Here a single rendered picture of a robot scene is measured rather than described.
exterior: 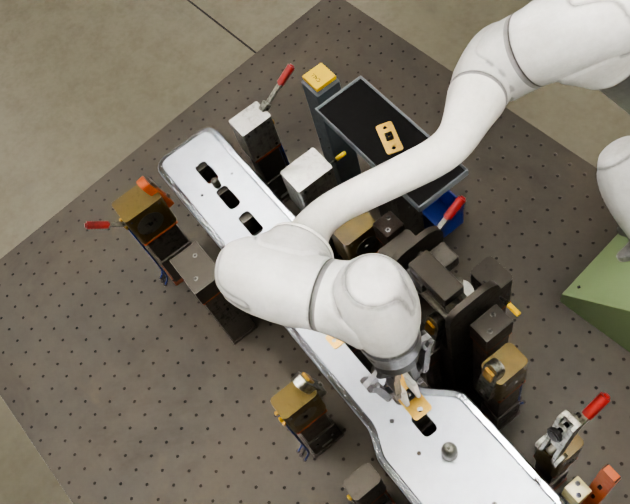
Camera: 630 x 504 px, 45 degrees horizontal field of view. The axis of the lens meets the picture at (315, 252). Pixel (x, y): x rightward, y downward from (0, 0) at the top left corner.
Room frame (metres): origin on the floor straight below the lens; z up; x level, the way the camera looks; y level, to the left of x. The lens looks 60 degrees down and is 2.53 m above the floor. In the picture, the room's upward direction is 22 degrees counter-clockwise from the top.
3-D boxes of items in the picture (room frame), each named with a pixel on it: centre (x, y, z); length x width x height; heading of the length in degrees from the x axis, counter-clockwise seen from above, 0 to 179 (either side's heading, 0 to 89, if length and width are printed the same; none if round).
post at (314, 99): (1.22, -0.17, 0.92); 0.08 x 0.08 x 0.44; 18
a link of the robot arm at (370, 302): (0.41, -0.04, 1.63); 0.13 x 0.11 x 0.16; 50
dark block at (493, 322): (0.50, -0.27, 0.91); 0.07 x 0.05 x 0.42; 108
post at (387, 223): (0.81, -0.17, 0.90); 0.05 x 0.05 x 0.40; 18
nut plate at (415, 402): (0.39, -0.06, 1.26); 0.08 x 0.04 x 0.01; 17
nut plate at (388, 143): (0.97, -0.25, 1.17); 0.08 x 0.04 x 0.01; 177
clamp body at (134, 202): (1.15, 0.37, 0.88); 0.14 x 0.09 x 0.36; 108
